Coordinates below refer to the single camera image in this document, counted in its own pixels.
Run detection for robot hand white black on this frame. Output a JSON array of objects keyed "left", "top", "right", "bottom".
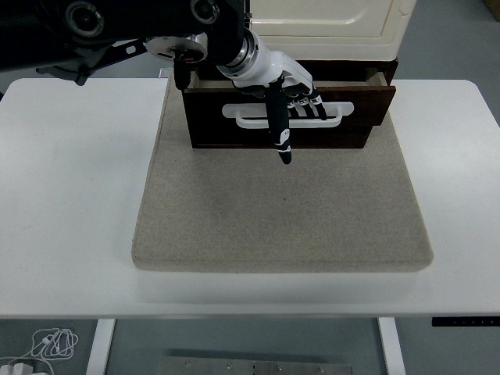
[{"left": 216, "top": 34, "right": 330, "bottom": 166}]

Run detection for white drawer handle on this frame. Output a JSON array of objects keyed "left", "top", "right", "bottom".
[{"left": 220, "top": 101, "right": 355, "bottom": 131}]

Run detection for dark wooden drawer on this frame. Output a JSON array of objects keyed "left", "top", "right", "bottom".
[{"left": 182, "top": 66, "right": 398, "bottom": 151}]

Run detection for cream cabinet door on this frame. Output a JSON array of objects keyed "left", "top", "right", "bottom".
[{"left": 252, "top": 0, "right": 392, "bottom": 38}]

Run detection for beige felt mat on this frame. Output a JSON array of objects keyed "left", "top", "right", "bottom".
[{"left": 131, "top": 66, "right": 434, "bottom": 273}]

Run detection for grey metal plate with screws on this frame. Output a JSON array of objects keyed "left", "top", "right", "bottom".
[{"left": 158, "top": 355, "right": 355, "bottom": 375}]

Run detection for white table leg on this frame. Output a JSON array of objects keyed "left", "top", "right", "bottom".
[
  {"left": 377, "top": 316, "right": 407, "bottom": 375},
  {"left": 85, "top": 319, "right": 117, "bottom": 375}
]

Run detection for black table control panel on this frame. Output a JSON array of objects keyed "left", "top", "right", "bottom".
[{"left": 431, "top": 316, "right": 500, "bottom": 327}]

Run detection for white charger plug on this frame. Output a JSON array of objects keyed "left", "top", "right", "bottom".
[{"left": 7, "top": 361, "right": 40, "bottom": 375}]

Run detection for white earphone cable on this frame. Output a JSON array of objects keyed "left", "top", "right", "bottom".
[{"left": 0, "top": 327, "right": 80, "bottom": 375}]

